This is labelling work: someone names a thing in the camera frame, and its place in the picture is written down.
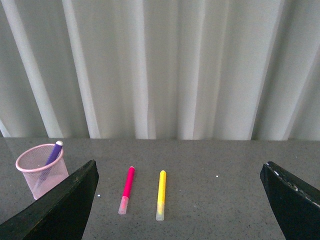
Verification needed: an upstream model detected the purple highlighter pen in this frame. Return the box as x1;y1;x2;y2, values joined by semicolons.
34;140;63;190

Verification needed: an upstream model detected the pink mesh pen cup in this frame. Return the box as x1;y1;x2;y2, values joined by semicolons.
15;143;69;200

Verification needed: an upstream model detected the yellow highlighter pen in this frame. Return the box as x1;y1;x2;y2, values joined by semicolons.
155;170;167;222

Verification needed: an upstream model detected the pink highlighter pen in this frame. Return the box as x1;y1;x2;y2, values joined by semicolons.
118;166;135;215

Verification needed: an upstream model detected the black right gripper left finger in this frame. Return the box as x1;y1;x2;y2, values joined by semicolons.
0;160;99;240

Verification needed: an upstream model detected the white pleated curtain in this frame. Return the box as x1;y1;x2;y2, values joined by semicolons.
0;0;320;141

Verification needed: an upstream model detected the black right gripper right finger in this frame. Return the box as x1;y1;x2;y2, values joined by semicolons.
260;161;320;240

